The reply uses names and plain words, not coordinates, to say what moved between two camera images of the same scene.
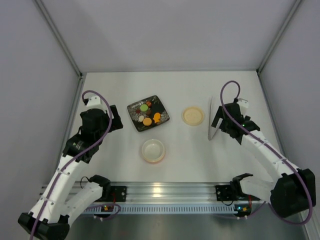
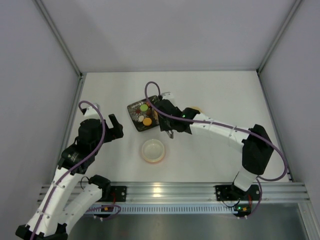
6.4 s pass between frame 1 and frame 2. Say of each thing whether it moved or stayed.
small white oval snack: stayed
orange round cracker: stayed
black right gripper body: moved
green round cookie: stayed
